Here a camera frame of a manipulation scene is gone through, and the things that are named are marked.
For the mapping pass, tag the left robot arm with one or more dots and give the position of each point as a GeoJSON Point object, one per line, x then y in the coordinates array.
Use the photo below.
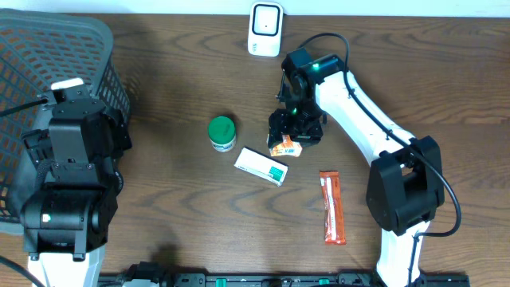
{"type": "Point", "coordinates": [65, 232]}

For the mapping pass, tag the grey plastic mesh basket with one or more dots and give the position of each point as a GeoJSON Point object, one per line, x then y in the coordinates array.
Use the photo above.
{"type": "Point", "coordinates": [37, 50]}

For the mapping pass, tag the orange small carton box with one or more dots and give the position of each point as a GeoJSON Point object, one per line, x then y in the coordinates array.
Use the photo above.
{"type": "Point", "coordinates": [286, 147]}

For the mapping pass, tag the white green medicine box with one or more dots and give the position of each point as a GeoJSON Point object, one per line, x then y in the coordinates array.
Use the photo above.
{"type": "Point", "coordinates": [261, 166]}

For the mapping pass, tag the white barcode scanner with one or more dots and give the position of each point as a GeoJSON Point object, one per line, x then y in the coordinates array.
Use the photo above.
{"type": "Point", "coordinates": [265, 29]}

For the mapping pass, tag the red orange snack bar wrapper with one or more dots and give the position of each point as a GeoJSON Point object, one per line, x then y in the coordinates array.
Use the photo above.
{"type": "Point", "coordinates": [334, 228]}

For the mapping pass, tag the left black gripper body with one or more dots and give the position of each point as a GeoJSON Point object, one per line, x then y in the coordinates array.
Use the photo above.
{"type": "Point", "coordinates": [108, 133]}

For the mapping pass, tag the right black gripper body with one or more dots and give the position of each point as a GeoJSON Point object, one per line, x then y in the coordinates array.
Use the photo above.
{"type": "Point", "coordinates": [303, 123]}

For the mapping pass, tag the green lid jar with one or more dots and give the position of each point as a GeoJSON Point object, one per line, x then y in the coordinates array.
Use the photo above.
{"type": "Point", "coordinates": [222, 133]}

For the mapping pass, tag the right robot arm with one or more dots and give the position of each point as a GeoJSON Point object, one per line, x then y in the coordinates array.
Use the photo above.
{"type": "Point", "coordinates": [405, 185]}

